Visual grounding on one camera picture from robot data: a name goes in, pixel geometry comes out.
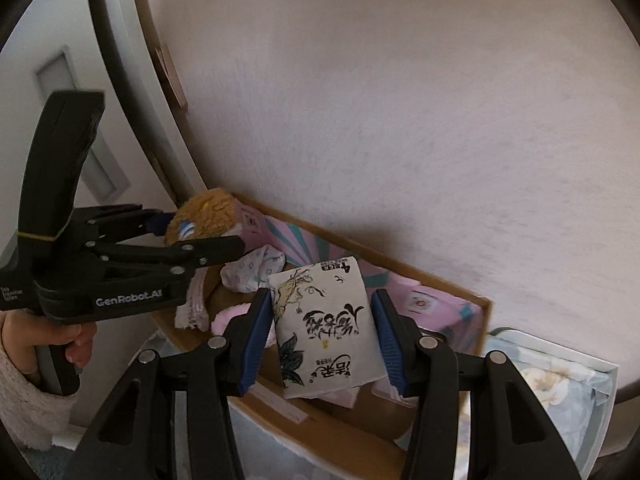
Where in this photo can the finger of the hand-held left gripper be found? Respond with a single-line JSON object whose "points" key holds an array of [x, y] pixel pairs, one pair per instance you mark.
{"points": [[200, 255], [125, 220]]}

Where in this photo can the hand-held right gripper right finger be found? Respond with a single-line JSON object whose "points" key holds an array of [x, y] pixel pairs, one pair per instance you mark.
{"points": [[387, 345]]}

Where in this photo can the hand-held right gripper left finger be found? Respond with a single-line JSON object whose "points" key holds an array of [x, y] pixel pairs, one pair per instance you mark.
{"points": [[255, 345]]}

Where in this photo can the pink fluffy scrunchie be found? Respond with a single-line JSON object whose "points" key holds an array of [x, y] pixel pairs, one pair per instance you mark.
{"points": [[230, 317]]}

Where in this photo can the brown plush toy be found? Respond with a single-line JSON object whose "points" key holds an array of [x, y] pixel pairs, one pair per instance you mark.
{"points": [[205, 215]]}

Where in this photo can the white patterned tissue packet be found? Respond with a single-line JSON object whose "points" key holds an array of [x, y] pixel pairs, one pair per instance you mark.
{"points": [[252, 267]]}

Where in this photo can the ink print tissue pack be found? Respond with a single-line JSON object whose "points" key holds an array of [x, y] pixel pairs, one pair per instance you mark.
{"points": [[325, 325]]}

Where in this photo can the pink printed cardboard box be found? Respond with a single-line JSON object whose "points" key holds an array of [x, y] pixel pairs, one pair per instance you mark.
{"points": [[325, 430]]}

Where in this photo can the white fluffy sleeved forearm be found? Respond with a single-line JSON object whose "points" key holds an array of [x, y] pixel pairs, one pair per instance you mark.
{"points": [[30, 410]]}

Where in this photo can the person's left hand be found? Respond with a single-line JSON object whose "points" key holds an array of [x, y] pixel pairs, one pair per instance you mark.
{"points": [[20, 332]]}

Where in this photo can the small brown wooden block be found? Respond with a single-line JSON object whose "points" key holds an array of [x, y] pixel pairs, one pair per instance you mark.
{"points": [[172, 77]]}

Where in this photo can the white door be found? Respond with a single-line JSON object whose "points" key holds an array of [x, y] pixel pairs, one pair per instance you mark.
{"points": [[65, 25]]}

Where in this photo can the white door frame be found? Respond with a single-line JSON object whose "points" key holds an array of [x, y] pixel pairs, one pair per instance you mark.
{"points": [[172, 152]]}

